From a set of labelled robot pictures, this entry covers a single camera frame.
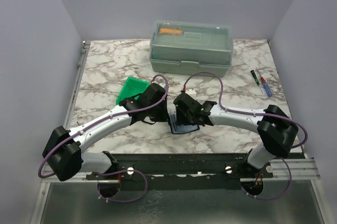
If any black card holder wallet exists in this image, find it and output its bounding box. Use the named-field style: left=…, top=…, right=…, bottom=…
left=168, top=113, right=200, bottom=135

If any green plastic bin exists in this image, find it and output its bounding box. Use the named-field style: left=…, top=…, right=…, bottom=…
left=116, top=77, right=150, bottom=105

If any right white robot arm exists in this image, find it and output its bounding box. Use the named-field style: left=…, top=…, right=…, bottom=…
left=173, top=92, right=299, bottom=178

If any grey plastic tool box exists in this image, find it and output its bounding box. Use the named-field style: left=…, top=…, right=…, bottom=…
left=149, top=21, right=234, bottom=77

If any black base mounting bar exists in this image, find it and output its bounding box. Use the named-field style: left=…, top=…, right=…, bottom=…
left=90, top=153, right=304, bottom=192

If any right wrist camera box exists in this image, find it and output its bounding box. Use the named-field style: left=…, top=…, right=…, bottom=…
left=185, top=89, right=196, bottom=96

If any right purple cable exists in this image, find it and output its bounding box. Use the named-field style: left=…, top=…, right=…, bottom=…
left=183, top=72, right=309, bottom=200

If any purple cable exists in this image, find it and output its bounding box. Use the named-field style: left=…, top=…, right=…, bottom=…
left=38, top=74, right=169, bottom=203
left=183, top=72, right=309, bottom=200

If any orange handled tool in box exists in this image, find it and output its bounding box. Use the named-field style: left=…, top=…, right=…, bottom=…
left=158, top=28, right=183, bottom=35

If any green handled screwdriver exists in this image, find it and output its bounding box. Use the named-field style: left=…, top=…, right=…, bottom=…
left=250, top=70, right=263, bottom=92

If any aluminium rail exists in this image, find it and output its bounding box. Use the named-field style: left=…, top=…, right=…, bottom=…
left=41, top=159, right=321, bottom=184

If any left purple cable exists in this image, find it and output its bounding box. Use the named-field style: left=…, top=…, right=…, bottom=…
left=38, top=74, right=169, bottom=203

